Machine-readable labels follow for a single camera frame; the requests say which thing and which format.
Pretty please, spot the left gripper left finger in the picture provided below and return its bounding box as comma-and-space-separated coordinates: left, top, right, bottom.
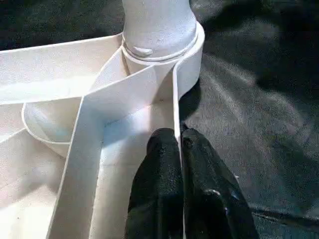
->
127, 127, 185, 239

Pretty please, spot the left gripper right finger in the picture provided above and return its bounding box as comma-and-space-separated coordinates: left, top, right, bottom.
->
180, 128, 261, 239

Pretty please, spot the white plastic table leg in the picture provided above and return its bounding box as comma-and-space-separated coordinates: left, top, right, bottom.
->
122, 0, 200, 58

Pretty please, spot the white plastic table top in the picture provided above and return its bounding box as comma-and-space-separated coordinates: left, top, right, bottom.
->
0, 22, 206, 239

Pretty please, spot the black glossy mat cloth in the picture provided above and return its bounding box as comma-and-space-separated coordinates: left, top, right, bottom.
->
0, 0, 319, 239

